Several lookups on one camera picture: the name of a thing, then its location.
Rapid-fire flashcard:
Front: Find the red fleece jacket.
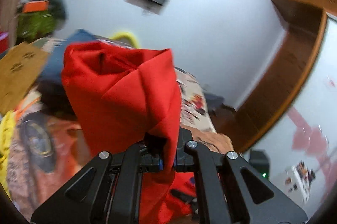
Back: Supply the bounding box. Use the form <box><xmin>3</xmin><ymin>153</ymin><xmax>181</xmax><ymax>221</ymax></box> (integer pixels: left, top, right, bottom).
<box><xmin>61</xmin><ymin>41</ymin><xmax>195</xmax><ymax>223</ymax></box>

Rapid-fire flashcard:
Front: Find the dark green garment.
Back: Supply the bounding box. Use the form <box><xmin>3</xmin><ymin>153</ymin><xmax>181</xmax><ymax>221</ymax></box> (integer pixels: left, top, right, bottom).
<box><xmin>48</xmin><ymin>0</ymin><xmax>68</xmax><ymax>30</ymax></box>

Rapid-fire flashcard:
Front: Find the newspaper print blanket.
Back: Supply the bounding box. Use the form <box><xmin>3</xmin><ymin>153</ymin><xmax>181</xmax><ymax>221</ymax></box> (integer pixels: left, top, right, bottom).
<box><xmin>1</xmin><ymin>67</ymin><xmax>233</xmax><ymax>219</ymax></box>

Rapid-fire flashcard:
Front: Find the blue denim garment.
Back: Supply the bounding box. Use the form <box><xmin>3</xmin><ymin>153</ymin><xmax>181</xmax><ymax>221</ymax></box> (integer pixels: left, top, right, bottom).
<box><xmin>38</xmin><ymin>29</ymin><xmax>95</xmax><ymax>85</ymax></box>

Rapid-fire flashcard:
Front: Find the grey bag on floor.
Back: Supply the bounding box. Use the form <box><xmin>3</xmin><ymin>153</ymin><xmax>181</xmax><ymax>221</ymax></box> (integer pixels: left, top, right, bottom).
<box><xmin>204</xmin><ymin>92</ymin><xmax>225</xmax><ymax>116</ymax></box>

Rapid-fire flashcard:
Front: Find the orange box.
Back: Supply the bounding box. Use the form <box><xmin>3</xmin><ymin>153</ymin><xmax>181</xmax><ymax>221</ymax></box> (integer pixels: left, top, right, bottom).
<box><xmin>22</xmin><ymin>0</ymin><xmax>49</xmax><ymax>13</ymax></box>

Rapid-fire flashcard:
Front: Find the yellow pillow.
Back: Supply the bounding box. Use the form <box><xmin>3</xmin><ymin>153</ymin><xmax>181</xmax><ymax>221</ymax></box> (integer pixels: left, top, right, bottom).
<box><xmin>110</xmin><ymin>31</ymin><xmax>141</xmax><ymax>48</ymax></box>

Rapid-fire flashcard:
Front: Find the brown paw print cloth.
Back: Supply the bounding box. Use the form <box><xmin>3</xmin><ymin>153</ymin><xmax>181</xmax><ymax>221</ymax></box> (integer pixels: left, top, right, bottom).
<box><xmin>1</xmin><ymin>43</ymin><xmax>49</xmax><ymax>115</ymax></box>

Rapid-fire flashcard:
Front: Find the green bag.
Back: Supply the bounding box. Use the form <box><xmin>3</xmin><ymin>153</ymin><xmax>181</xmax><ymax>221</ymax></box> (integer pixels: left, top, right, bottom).
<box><xmin>17</xmin><ymin>10</ymin><xmax>56</xmax><ymax>43</ymax></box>

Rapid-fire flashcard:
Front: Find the wooden door frame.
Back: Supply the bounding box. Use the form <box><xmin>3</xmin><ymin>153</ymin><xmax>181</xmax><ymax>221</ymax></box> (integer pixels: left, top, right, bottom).
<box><xmin>210</xmin><ymin>0</ymin><xmax>337</xmax><ymax>153</ymax></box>

